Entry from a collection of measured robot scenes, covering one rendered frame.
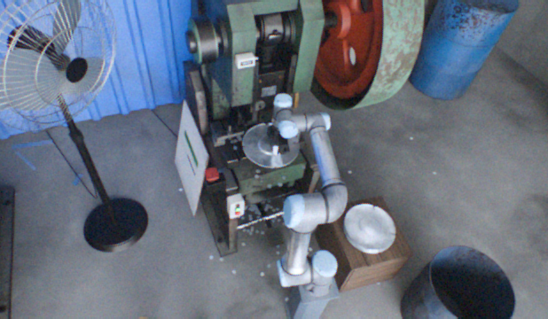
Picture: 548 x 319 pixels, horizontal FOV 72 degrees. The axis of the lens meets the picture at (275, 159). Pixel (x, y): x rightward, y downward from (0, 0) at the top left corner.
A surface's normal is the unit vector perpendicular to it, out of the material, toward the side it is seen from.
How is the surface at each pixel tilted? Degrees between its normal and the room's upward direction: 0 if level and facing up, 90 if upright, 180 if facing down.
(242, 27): 45
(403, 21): 62
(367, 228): 0
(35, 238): 0
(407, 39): 71
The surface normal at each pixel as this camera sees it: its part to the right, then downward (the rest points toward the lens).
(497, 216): 0.10, -0.63
